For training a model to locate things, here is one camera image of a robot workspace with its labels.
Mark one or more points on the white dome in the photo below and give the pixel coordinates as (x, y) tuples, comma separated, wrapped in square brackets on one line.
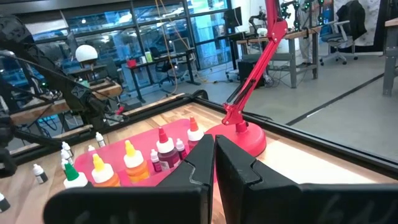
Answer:
[(86, 53)]

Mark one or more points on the black jacket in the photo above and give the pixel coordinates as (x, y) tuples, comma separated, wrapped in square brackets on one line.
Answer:
[(351, 17)]

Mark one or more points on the black office desk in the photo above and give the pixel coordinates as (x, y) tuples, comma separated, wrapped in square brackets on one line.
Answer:
[(161, 59)]

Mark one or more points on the large bottle green cap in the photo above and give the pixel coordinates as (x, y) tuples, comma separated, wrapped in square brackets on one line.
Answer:
[(74, 179)]

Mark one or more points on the black metal table frame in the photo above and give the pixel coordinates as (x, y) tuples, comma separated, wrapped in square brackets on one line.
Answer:
[(311, 141)]

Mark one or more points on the red box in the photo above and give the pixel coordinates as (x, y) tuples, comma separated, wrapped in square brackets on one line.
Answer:
[(131, 63)]

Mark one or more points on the gray office chair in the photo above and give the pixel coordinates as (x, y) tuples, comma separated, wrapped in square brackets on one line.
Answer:
[(337, 39)]

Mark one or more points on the large bottle orange-red cap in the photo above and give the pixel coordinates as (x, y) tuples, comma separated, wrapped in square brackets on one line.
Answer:
[(195, 133)]

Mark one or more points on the person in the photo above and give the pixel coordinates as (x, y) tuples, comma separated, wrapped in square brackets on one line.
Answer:
[(306, 46)]

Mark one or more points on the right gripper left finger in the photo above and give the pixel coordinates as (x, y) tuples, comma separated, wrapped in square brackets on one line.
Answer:
[(140, 205)]

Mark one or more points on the small white-capped dropper bottle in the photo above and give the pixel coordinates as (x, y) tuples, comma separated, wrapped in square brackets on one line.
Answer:
[(65, 155), (39, 173), (155, 161), (91, 148), (63, 161), (3, 202), (100, 139), (181, 149), (66, 148)]

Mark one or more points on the large bottle dark red cap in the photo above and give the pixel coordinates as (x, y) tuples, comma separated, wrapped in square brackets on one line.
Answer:
[(167, 152)]

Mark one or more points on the red desk lamp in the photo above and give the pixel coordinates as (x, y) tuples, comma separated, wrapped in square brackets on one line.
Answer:
[(245, 138)]

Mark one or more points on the large bottle yellow cap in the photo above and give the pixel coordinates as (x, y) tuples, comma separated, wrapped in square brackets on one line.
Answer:
[(134, 165), (102, 174)]

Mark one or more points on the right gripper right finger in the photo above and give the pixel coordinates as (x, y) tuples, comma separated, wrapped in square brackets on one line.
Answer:
[(280, 205)]

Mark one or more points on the black monitor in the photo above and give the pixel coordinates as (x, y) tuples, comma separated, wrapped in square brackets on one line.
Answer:
[(233, 17)]

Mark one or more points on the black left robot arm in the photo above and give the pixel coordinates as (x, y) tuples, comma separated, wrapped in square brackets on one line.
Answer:
[(46, 77)]

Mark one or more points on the wooden workbench gray legs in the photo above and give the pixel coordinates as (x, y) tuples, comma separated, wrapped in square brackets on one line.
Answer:
[(292, 35)]

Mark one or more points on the pink translucent plastic bin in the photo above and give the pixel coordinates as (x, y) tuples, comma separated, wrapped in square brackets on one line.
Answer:
[(115, 152)]

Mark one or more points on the black computer tower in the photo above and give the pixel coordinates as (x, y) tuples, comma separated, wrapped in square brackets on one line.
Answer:
[(245, 71)]

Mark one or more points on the wooden bench black frame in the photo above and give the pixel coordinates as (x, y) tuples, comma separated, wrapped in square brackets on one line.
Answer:
[(62, 105)]

